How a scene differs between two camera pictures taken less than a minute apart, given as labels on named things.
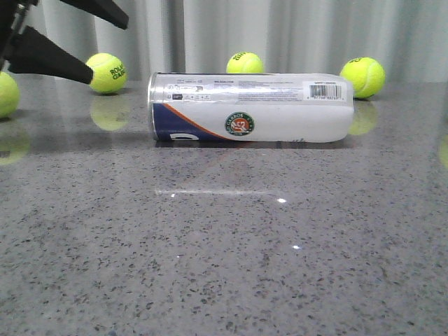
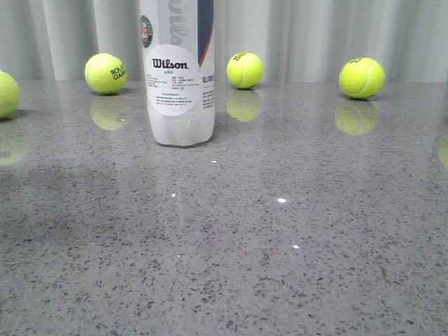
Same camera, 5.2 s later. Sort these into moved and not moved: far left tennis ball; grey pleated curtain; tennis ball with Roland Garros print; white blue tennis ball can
Moved: white blue tennis ball can
Not moved: far left tennis ball; tennis ball with Roland Garros print; grey pleated curtain
